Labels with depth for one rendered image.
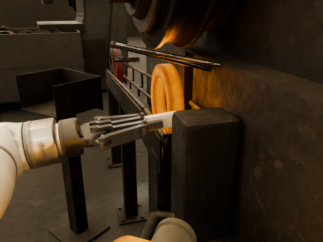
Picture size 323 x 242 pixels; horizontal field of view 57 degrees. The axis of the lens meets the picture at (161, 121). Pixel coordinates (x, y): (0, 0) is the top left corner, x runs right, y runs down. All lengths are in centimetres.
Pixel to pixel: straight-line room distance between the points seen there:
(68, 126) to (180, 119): 22
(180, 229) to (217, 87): 28
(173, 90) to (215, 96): 10
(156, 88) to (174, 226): 43
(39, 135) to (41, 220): 108
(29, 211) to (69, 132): 117
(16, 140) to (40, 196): 124
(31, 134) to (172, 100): 28
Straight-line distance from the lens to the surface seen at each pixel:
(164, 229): 42
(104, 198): 170
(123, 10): 363
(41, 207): 172
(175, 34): 59
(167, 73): 66
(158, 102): 79
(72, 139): 57
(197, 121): 47
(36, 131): 58
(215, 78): 59
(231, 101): 54
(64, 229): 153
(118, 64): 152
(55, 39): 305
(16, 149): 57
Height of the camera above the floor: 97
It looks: 21 degrees down
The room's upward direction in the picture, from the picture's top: straight up
